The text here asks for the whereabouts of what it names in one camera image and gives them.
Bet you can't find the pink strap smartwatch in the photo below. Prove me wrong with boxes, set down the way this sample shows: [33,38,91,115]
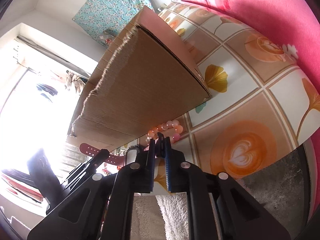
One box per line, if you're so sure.
[79,142,146,167]

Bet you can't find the white fluffy towel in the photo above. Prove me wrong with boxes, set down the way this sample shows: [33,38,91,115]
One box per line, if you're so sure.
[130,193,190,239]

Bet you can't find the brown cardboard box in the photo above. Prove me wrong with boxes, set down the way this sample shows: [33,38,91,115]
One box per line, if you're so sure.
[67,7,211,151]

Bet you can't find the patterned tablecloth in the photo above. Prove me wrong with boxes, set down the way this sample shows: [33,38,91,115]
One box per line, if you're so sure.
[109,0,320,190]

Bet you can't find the pink floral blanket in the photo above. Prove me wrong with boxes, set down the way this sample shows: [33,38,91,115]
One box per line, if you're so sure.
[173,0,319,88]

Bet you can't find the pink bead bracelet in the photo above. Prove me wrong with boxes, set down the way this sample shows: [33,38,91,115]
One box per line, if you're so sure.
[145,119,184,145]

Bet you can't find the teal floral wall cloth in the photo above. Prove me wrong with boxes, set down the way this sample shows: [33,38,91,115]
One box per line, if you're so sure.
[73,0,153,47]

